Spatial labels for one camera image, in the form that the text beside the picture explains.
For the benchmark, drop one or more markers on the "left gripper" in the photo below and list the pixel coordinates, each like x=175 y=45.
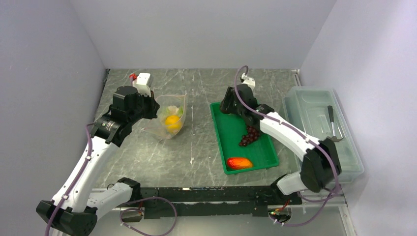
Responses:
x=154 y=106

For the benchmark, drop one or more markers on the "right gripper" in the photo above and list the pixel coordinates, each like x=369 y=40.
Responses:
x=226 y=104

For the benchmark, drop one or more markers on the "clear zip top bag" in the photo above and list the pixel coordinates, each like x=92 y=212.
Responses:
x=157 y=126

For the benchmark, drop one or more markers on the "green plastic tray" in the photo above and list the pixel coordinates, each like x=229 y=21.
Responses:
x=229 y=130

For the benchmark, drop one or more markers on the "yellow lemon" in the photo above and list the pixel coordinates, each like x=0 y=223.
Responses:
x=173 y=124

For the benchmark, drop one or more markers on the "red orange mango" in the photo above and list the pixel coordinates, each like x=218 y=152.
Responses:
x=239 y=163

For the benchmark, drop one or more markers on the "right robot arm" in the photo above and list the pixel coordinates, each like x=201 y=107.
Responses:
x=319 y=159

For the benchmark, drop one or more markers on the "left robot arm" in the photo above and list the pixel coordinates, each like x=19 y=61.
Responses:
x=72 y=210

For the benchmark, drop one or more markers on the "dark purple grapes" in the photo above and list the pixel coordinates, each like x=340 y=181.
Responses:
x=251 y=136

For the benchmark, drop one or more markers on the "clear plastic storage box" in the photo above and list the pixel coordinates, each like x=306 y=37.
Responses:
x=306 y=109

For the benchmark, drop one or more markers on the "small hammer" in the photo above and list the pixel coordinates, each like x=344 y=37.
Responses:
x=331 y=119

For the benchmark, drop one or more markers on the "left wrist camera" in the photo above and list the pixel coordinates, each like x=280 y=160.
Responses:
x=142 y=82

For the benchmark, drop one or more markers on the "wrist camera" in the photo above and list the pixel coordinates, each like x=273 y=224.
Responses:
x=142 y=82
x=249 y=81

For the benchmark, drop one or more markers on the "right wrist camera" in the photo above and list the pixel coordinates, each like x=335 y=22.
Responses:
x=249 y=81

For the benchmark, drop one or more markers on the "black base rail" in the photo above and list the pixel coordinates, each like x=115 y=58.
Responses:
x=209 y=201

